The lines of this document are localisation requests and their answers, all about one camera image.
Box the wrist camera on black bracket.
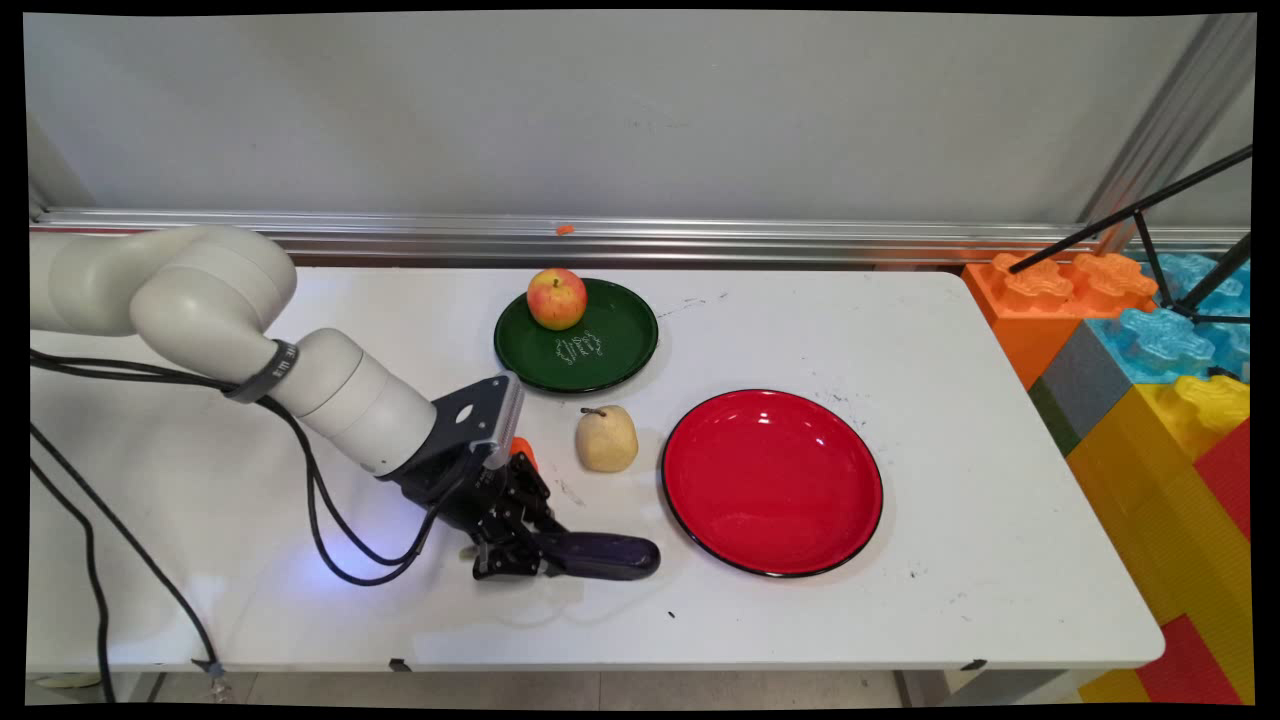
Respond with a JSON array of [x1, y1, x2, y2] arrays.
[[405, 372, 526, 479]]

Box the big orange building block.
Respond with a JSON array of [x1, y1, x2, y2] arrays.
[[962, 250, 1161, 391]]

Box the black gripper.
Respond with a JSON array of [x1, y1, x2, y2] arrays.
[[385, 452, 572, 583]]

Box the red yellow toy apple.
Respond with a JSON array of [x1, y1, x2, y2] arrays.
[[527, 267, 589, 332]]

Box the big blue building block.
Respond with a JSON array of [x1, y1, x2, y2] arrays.
[[1085, 250, 1251, 386]]

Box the dark green plate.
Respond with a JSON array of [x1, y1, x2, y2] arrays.
[[493, 277, 661, 395]]

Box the big red building block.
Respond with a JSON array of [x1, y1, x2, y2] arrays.
[[1135, 615, 1243, 706], [1195, 420, 1251, 541]]

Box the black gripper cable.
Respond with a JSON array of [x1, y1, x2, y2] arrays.
[[28, 348, 446, 588], [28, 358, 471, 571]]

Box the thin black cable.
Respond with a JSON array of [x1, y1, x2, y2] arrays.
[[28, 458, 116, 703]]

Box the big yellow building block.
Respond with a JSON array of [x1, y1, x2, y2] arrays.
[[1065, 375, 1251, 701]]

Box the black cable with USB plug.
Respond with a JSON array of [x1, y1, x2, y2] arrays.
[[28, 422, 233, 703]]

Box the black strap on arm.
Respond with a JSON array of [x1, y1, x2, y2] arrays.
[[223, 340, 300, 405]]

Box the red plate with black rim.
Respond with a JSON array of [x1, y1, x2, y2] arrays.
[[660, 388, 885, 580]]

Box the big grey building block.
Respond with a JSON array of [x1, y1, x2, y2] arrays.
[[1028, 320, 1136, 456]]

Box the pale yellow toy pear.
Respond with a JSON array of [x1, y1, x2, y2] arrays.
[[575, 404, 641, 474]]

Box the horizontal aluminium rail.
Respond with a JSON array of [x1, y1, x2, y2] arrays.
[[30, 208, 1251, 269]]

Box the purple toy eggplant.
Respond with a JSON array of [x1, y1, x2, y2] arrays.
[[540, 530, 663, 583]]

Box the black tripod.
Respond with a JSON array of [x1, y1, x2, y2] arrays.
[[1008, 145, 1254, 326]]

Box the slanted aluminium profile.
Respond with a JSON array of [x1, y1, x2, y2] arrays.
[[1075, 15, 1256, 256]]

